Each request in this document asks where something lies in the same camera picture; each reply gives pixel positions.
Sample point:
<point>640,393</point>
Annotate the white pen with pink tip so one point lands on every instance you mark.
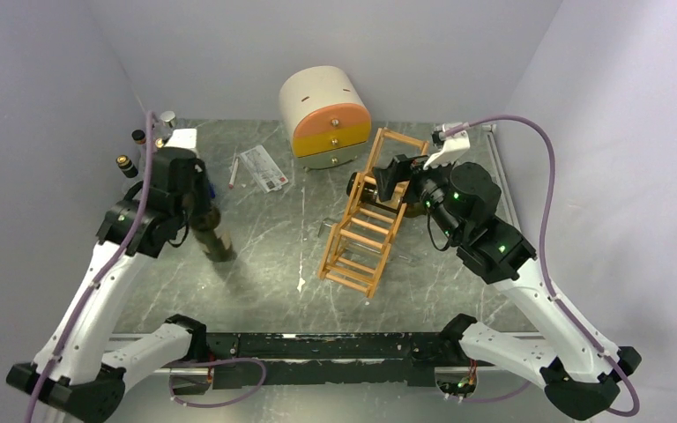
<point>233,171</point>

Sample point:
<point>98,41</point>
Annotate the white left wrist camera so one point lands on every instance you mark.
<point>183,138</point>

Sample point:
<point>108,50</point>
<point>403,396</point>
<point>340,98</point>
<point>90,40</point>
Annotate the square clear black-capped bottle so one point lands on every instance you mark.
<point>128,168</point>

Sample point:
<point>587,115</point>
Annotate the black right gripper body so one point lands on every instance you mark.
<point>419,174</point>

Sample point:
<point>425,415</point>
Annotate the dark green wine bottle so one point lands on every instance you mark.
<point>212,237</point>

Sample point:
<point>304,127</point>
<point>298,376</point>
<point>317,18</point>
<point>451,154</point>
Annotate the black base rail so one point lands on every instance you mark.
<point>416,359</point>

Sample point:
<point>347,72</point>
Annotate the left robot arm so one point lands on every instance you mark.
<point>73,374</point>

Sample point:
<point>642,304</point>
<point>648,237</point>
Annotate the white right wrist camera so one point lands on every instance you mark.
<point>452,141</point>

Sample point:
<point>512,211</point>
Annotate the white plastic card package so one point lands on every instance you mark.
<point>263,169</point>

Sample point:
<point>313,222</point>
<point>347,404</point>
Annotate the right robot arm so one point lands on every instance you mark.
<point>580,371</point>

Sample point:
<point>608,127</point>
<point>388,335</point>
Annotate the wooden wine rack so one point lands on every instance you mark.
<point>366,223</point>

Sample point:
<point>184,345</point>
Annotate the green silver-capped wine bottle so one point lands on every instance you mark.
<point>368,195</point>

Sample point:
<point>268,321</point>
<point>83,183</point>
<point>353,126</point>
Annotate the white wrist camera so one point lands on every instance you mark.
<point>452,141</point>
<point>183,138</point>

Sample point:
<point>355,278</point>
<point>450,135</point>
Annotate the round three-drawer storage box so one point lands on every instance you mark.
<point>326,122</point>

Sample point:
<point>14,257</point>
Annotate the round clear glass bottle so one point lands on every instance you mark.
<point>139,139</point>

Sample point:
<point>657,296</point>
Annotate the blue square glass bottle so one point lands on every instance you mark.
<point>166,124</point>

